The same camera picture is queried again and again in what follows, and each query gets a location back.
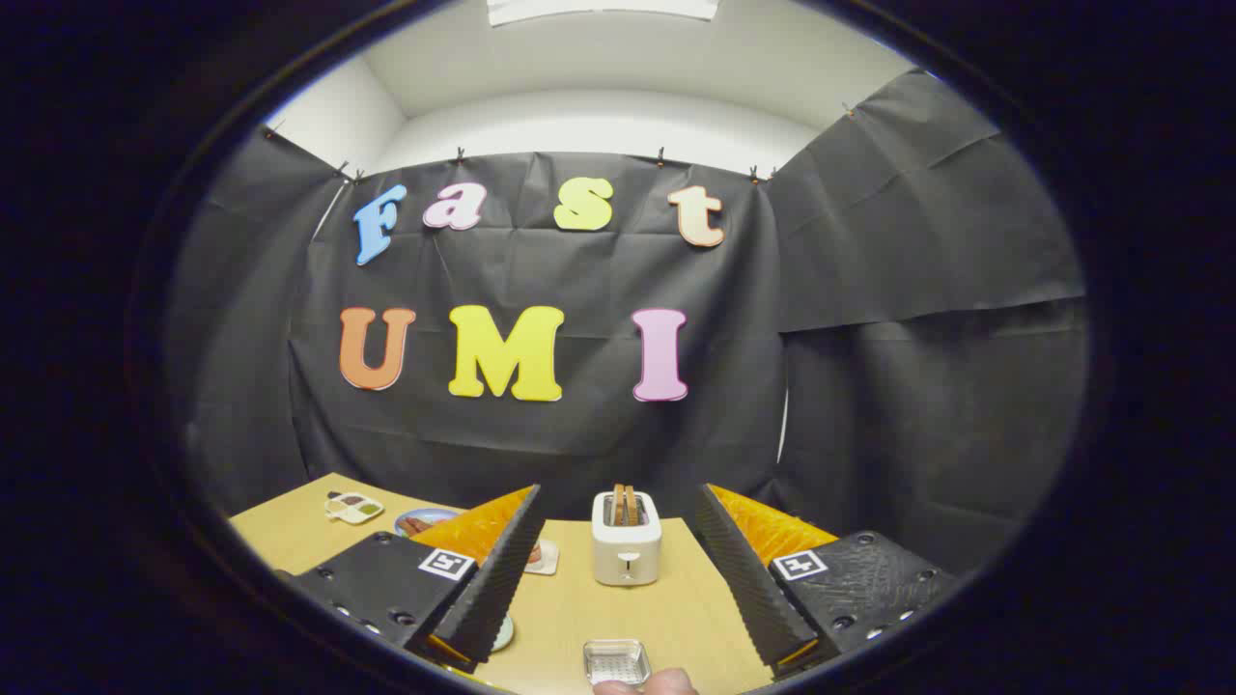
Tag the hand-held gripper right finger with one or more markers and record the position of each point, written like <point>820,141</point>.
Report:
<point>744,579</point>

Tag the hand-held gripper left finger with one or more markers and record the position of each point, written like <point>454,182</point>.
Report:
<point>502,579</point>

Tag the white square coaster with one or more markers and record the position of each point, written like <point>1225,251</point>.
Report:
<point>548,560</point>

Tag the light green plate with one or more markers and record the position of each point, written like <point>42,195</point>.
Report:
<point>503,634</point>

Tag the blue plate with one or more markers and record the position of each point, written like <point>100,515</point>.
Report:
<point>430,514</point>

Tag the brown meat patty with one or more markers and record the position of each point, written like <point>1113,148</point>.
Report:
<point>417,527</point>

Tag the white toaster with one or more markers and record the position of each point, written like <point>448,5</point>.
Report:
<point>626,555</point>

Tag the small square metal tray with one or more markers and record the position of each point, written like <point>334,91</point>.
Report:
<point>616,661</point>

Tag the white divided condiment dish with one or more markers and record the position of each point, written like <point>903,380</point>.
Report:
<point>353,507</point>

